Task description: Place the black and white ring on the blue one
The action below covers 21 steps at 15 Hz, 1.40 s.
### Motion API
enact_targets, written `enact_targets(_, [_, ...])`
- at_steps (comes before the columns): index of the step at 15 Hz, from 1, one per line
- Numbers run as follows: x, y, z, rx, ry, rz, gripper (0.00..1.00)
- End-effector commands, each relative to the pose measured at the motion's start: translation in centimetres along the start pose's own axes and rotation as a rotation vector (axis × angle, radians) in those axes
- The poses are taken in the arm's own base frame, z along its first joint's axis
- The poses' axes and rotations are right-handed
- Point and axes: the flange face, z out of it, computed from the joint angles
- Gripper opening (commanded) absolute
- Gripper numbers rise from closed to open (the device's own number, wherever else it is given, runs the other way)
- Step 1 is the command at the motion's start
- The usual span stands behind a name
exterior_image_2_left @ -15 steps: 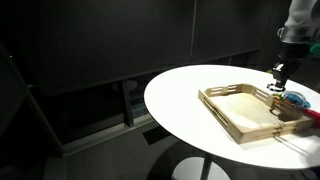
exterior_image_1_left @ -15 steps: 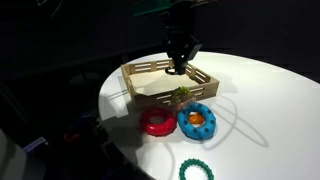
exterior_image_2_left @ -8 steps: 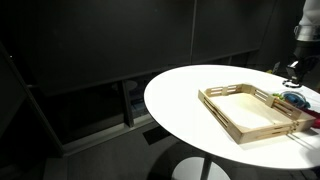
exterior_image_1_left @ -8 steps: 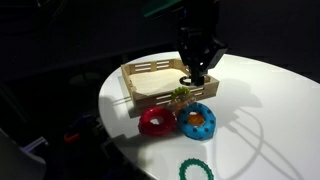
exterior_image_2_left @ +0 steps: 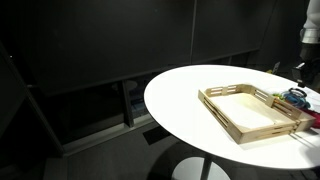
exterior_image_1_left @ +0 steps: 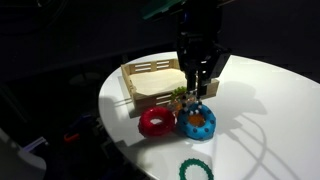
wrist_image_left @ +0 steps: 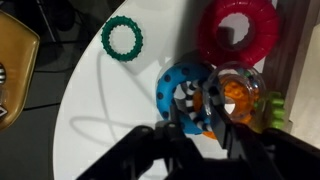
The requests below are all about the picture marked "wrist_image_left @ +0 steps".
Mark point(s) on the orange translucent ball toy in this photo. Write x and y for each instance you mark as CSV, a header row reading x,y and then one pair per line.
x,y
257,80

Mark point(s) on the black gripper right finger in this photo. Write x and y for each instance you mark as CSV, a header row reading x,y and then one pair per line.
x,y
266,156

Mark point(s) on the amber translucent plastic object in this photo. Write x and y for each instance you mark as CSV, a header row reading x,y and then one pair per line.
x,y
16,66

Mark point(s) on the slatted wooden tray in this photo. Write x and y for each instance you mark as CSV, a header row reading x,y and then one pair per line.
x,y
310,83

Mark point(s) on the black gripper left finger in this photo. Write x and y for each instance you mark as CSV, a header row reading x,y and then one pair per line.
x,y
150,156

